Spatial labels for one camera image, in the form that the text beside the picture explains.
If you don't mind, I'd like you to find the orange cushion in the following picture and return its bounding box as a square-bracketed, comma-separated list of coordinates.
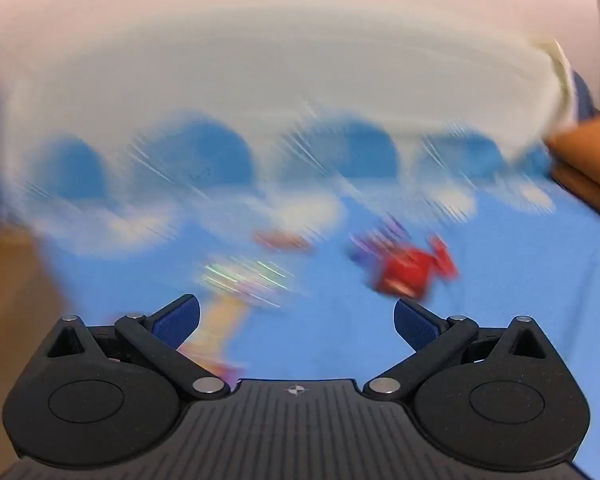
[545, 112, 600, 181]
[552, 165, 600, 218]

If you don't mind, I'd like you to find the red snack packet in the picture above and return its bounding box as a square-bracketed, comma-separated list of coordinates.
[372, 235, 458, 301]

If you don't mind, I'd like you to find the clear bag of candies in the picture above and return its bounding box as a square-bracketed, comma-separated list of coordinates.
[195, 257, 293, 306]

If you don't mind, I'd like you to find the yellow snack bar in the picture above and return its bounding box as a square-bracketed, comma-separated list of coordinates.
[177, 295, 253, 376]

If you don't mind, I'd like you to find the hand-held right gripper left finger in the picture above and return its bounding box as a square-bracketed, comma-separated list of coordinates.
[45, 294, 231, 401]

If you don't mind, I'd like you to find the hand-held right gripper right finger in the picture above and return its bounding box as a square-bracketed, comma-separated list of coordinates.
[362, 298, 553, 402]

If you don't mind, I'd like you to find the purple snack packet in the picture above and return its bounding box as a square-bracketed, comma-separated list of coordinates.
[350, 215, 411, 266]

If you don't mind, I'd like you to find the orange-red snack stick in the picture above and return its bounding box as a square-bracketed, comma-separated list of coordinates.
[254, 230, 313, 253]

